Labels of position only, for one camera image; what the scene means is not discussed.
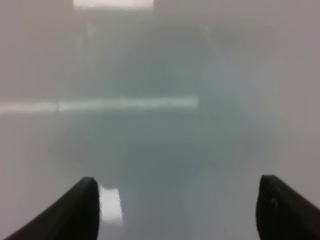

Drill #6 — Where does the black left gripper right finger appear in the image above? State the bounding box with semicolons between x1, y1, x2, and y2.
255;175;320;240

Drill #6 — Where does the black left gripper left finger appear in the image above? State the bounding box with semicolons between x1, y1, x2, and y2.
6;176;100;240

